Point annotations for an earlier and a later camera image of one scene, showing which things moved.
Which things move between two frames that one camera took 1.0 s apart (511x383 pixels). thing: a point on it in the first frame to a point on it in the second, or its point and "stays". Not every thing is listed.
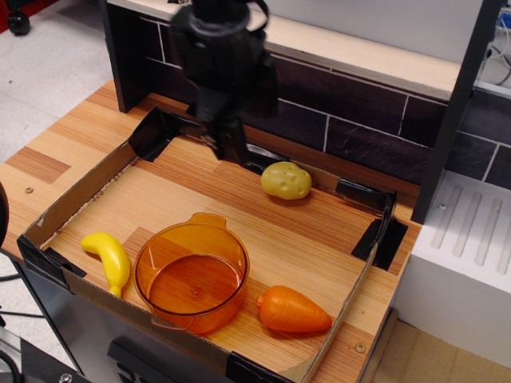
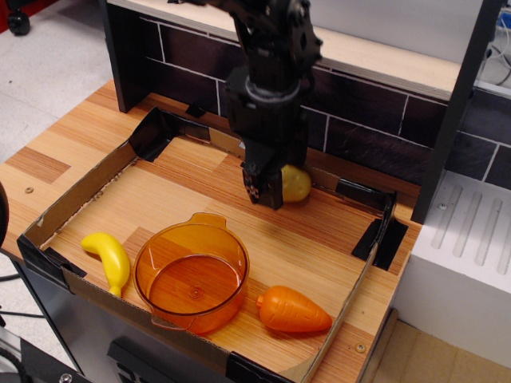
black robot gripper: (223, 54) to (276, 136)
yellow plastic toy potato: (286, 180) stays
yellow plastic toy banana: (116, 260) stays
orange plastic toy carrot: (288, 309) stays
